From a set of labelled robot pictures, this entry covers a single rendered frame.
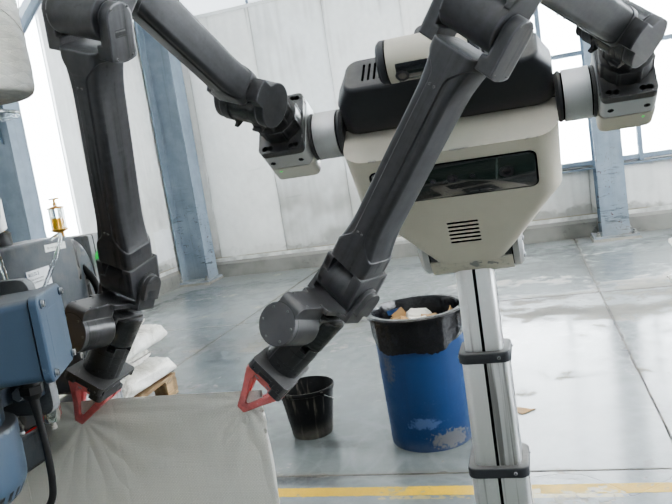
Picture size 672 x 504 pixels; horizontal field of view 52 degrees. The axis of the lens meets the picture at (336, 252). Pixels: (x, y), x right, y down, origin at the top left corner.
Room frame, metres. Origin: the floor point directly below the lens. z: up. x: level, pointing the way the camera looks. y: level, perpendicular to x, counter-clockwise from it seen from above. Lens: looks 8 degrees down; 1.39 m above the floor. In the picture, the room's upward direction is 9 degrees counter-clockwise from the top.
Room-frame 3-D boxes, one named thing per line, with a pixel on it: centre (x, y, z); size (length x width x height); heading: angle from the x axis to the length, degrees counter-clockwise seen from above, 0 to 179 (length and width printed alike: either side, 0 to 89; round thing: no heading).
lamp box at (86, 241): (1.25, 0.46, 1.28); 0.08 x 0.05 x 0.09; 74
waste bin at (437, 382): (3.21, -0.33, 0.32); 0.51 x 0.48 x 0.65; 164
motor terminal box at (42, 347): (0.73, 0.34, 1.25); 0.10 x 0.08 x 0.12; 9
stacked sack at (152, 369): (4.33, 1.47, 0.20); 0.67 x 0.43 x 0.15; 164
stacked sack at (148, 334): (4.32, 1.48, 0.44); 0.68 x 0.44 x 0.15; 164
